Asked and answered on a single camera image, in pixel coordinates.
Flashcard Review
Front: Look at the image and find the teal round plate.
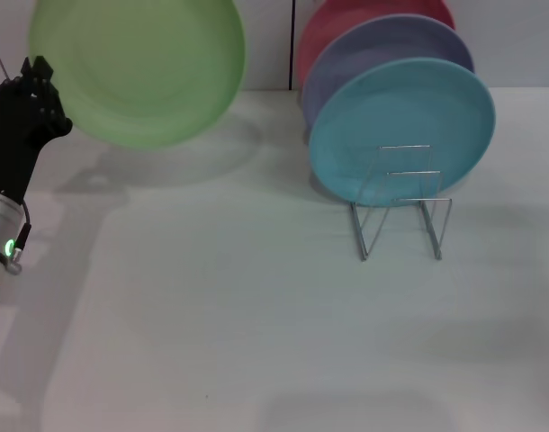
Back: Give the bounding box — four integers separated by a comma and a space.
308, 57, 498, 208

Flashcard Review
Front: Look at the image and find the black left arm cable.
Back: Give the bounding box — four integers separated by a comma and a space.
4, 200, 33, 274

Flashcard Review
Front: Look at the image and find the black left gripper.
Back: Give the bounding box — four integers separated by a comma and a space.
0, 55, 74, 204

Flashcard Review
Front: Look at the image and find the green round plate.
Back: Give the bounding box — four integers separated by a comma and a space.
28, 0, 248, 149

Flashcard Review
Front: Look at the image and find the purple round plate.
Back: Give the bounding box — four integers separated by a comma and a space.
301, 13, 476, 131

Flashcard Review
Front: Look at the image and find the red round plate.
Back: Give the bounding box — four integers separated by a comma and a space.
295, 0, 455, 91

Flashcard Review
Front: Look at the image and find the metal wire plate rack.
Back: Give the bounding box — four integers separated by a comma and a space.
349, 144, 453, 262

